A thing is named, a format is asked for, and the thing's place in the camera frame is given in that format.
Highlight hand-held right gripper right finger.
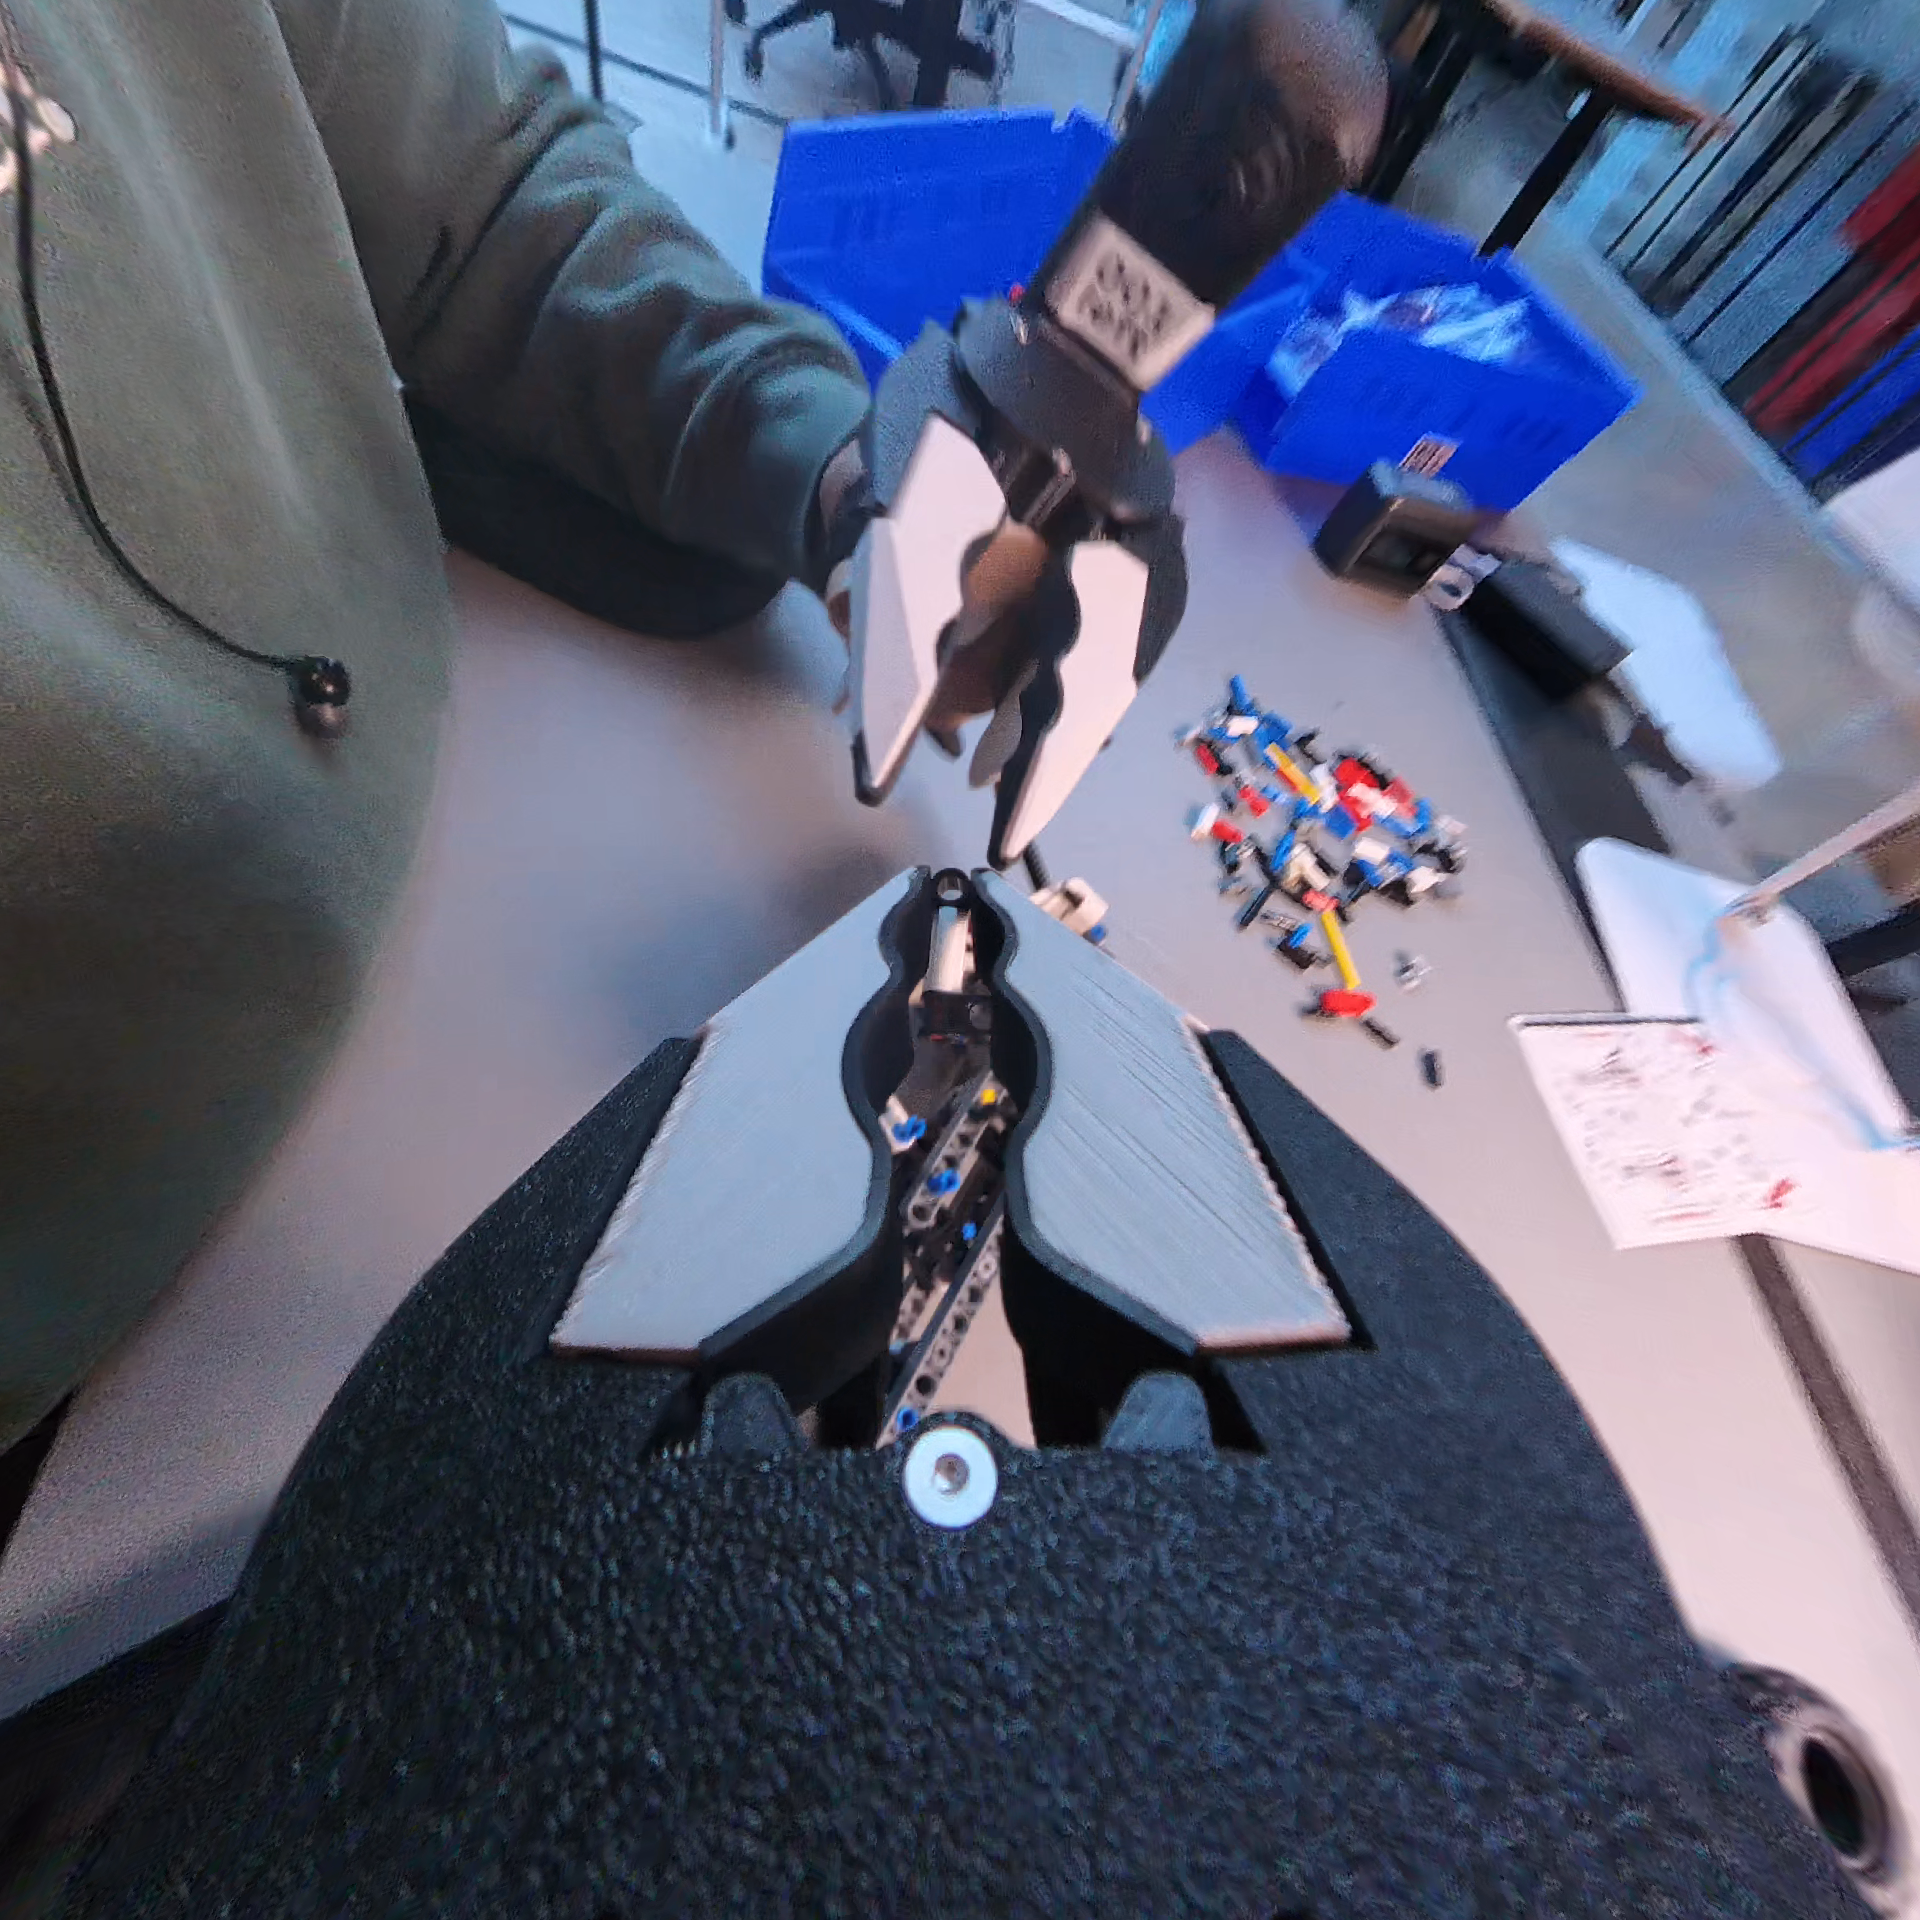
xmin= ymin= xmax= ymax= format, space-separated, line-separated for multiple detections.
xmin=970 ymin=872 xmax=1354 ymax=1449

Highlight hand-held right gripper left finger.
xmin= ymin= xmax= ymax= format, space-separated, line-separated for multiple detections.
xmin=551 ymin=870 xmax=921 ymax=1449

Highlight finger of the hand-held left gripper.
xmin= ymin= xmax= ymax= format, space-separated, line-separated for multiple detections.
xmin=842 ymin=412 xmax=1010 ymax=806
xmin=982 ymin=537 xmax=1161 ymax=872

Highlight black building-brick model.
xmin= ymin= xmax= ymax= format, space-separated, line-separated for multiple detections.
xmin=839 ymin=839 xmax=1119 ymax=1449

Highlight person's left forearm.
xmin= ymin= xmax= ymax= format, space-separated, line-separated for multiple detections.
xmin=300 ymin=0 xmax=876 ymax=597

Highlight grey desk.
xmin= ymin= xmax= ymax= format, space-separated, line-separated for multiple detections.
xmin=0 ymin=427 xmax=1920 ymax=1920

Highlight person's left hand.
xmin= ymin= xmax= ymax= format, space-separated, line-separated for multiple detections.
xmin=927 ymin=521 xmax=1077 ymax=785

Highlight pile of small building pieces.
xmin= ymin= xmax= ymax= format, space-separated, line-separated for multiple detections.
xmin=1176 ymin=673 xmax=1474 ymax=1093

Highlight black flat box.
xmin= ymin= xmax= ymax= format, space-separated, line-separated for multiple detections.
xmin=1463 ymin=557 xmax=1634 ymax=701

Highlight white sticker sheet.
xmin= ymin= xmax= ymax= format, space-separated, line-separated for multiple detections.
xmin=1510 ymin=1012 xmax=1802 ymax=1252

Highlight white book stand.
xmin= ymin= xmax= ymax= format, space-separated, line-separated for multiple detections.
xmin=1575 ymin=780 xmax=1920 ymax=1160

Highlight black earphone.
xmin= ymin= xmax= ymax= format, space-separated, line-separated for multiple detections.
xmin=0 ymin=89 xmax=356 ymax=741

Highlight stack of coloured crates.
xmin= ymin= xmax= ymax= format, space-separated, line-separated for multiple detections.
xmin=1740 ymin=181 xmax=1920 ymax=485

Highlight small black camera device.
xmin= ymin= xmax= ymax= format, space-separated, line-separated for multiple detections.
xmin=1317 ymin=462 xmax=1480 ymax=592

